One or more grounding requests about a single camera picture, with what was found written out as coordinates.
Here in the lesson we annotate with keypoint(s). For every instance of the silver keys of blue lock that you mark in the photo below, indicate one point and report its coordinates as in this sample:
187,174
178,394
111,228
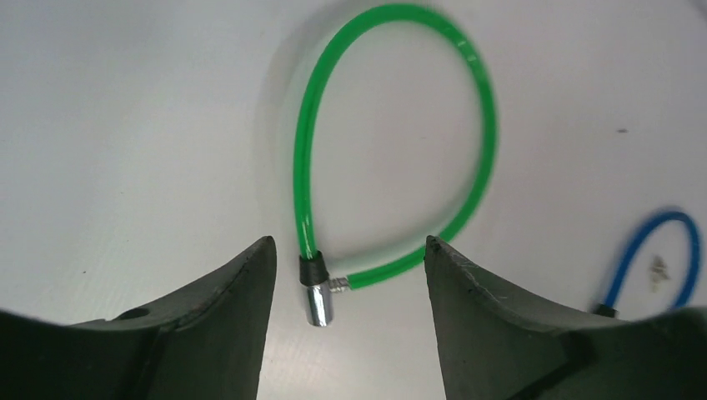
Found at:
658,273

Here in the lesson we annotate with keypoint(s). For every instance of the green cable lock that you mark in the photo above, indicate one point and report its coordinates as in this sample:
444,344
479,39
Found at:
318,285

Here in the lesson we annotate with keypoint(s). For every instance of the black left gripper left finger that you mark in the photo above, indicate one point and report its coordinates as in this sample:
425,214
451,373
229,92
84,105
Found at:
202,341

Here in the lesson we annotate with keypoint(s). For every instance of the blue cable lock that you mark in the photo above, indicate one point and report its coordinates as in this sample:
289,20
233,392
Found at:
606,306

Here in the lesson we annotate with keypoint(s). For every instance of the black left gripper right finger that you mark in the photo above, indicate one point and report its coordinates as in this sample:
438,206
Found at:
497,340

